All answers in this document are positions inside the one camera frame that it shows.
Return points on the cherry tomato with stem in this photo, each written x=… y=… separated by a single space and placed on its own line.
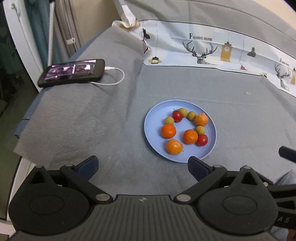
x=177 y=116

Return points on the black smartphone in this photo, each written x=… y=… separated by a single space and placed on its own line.
x=71 y=72

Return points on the small green fruit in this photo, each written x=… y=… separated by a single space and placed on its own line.
x=169 y=120
x=191 y=115
x=200 y=130
x=183 y=112

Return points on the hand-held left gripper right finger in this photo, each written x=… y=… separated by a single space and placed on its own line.
x=197 y=169

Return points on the red cherry tomato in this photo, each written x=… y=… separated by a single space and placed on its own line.
x=202 y=140

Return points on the grey curtain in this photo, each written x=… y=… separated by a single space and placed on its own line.
x=67 y=20

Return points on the grey bed cover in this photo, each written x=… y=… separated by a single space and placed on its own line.
x=92 y=120

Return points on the white curtain clip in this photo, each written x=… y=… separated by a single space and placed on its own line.
x=70 y=41

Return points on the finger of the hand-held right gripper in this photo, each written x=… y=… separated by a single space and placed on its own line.
x=284 y=191
x=288 y=154

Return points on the peeled small orange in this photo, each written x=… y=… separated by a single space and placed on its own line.
x=201 y=119

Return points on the white window frame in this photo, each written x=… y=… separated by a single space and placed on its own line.
x=20 y=34

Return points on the blue plate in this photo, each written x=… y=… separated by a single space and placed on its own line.
x=157 y=139

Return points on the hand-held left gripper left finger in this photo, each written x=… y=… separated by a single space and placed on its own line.
x=89 y=167

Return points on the teal curtain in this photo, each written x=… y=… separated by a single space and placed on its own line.
x=37 y=27

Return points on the white deer-print cloth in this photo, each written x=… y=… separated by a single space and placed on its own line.
x=208 y=46

